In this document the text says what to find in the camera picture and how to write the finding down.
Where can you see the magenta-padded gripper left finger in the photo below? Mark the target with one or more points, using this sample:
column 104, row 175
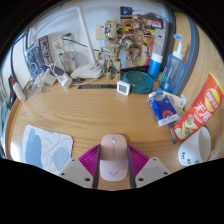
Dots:
column 75, row 171

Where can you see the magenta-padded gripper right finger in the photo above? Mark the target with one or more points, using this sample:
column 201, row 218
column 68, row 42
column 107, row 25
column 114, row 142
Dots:
column 154, row 170

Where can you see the pink computer mouse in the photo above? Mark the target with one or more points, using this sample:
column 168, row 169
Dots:
column 113, row 156

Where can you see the light blue printed mouse pad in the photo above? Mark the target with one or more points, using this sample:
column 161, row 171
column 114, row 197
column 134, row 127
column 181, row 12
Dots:
column 43, row 148

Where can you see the dark pen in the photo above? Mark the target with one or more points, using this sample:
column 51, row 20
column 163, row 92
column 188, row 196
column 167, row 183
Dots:
column 172, row 132

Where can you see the white mug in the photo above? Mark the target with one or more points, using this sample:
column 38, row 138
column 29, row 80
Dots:
column 195, row 146

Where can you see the blue tissue pack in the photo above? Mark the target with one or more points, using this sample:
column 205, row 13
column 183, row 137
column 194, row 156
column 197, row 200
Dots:
column 163, row 108

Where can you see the red chips can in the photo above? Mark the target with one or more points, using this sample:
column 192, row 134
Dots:
column 200, row 106

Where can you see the small white square clock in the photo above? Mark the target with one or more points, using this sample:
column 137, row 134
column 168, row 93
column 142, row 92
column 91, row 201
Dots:
column 123, row 88

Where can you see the black ruler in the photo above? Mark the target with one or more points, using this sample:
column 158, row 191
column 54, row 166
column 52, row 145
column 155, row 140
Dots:
column 96, row 86

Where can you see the white power strip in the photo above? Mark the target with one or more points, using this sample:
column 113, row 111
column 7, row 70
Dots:
column 65, row 81

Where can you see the white charger block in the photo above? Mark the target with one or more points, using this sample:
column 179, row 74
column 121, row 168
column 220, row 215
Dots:
column 49, row 77

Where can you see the white bottle with red cap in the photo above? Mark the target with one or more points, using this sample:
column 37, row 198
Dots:
column 18, row 91

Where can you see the blue spray bottle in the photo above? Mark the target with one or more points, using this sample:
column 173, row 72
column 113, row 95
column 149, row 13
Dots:
column 173, row 73

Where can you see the white desk lamp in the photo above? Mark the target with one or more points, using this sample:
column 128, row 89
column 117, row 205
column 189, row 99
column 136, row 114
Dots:
column 86, row 70

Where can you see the blue and white tube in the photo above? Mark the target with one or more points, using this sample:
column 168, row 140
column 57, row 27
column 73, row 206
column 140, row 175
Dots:
column 155, row 66

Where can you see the clear glass cup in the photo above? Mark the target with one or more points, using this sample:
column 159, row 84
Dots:
column 67, row 63

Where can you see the blue model kit box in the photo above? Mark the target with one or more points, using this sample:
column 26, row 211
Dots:
column 36, row 56

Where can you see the tan model figure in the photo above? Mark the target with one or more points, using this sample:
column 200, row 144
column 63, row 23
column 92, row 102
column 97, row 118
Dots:
column 113, row 50

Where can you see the colourful figure box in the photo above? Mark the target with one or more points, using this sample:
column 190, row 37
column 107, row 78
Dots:
column 153, row 30

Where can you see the white wall socket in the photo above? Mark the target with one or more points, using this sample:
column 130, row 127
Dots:
column 70, row 38
column 56, row 41

